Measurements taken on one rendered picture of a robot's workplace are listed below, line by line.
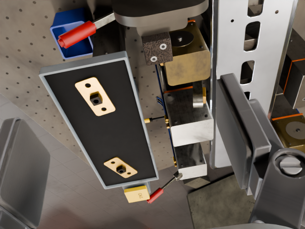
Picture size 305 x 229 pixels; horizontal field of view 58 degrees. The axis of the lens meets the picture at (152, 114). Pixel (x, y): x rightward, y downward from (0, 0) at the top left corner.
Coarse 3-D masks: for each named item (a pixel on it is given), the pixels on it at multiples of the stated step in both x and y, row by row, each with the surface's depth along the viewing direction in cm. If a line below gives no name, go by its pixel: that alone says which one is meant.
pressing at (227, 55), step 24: (216, 0) 54; (240, 0) 55; (264, 0) 55; (288, 0) 56; (216, 24) 58; (240, 24) 59; (264, 24) 59; (288, 24) 60; (216, 48) 62; (240, 48) 63; (264, 48) 64; (216, 72) 67; (240, 72) 68; (264, 72) 69; (264, 96) 75; (216, 144) 89; (216, 168) 99
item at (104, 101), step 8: (80, 80) 44; (88, 80) 44; (96, 80) 44; (80, 88) 45; (88, 88) 45; (96, 88) 46; (88, 96) 47; (96, 96) 46; (104, 96) 47; (96, 104) 47; (104, 104) 48; (112, 104) 49; (96, 112) 50; (104, 112) 50
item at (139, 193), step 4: (132, 188) 73; (136, 188) 73; (140, 188) 72; (144, 188) 72; (124, 192) 72; (128, 192) 72; (132, 192) 72; (136, 192) 73; (140, 192) 73; (144, 192) 73; (128, 196) 74; (132, 196) 74; (136, 196) 74; (140, 196) 75; (144, 196) 75; (148, 196) 75; (128, 200) 75; (132, 200) 76; (136, 200) 76; (140, 200) 76
